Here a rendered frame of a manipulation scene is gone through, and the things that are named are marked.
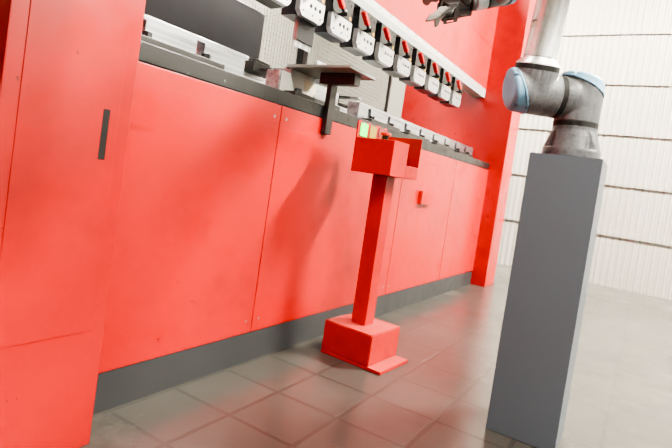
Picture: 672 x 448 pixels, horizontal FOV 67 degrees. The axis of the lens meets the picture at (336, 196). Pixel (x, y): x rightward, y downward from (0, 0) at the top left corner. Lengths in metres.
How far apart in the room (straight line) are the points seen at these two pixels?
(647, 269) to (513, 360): 3.74
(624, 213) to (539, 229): 3.73
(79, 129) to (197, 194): 0.44
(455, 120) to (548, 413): 2.72
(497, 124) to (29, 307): 3.27
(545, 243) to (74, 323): 1.14
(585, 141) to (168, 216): 1.10
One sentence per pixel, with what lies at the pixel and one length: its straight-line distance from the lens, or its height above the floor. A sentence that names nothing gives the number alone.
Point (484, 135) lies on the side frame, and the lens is 3.85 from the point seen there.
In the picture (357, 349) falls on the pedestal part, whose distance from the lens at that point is 1.82.
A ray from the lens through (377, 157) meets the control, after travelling 1.75.
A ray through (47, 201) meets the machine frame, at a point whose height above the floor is 0.51.
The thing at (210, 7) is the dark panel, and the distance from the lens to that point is 2.34.
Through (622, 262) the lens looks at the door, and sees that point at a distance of 5.20.
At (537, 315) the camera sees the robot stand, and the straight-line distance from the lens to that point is 1.50.
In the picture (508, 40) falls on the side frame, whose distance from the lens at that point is 3.97.
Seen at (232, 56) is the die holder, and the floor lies 0.95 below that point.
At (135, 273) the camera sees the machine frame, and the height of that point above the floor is 0.33.
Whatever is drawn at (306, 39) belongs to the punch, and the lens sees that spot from 1.98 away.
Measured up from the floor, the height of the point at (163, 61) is 0.84.
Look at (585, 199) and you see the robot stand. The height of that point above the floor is 0.67.
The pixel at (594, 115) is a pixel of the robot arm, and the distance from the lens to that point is 1.54.
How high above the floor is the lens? 0.64
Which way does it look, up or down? 2 degrees down
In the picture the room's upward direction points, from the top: 8 degrees clockwise
